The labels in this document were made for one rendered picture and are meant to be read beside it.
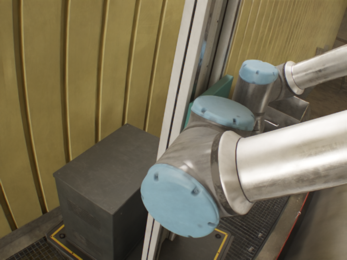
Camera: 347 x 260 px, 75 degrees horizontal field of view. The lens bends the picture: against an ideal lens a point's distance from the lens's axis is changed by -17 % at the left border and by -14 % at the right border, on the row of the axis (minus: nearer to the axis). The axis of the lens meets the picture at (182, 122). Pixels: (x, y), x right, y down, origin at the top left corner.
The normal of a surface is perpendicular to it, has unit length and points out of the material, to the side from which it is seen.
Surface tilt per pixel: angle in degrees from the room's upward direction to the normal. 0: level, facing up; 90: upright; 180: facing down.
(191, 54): 90
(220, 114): 5
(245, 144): 40
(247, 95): 90
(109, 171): 0
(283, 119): 91
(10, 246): 0
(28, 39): 90
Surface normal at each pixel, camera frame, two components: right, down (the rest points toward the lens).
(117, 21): 0.78, 0.43
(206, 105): 0.22, -0.88
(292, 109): -0.56, 0.36
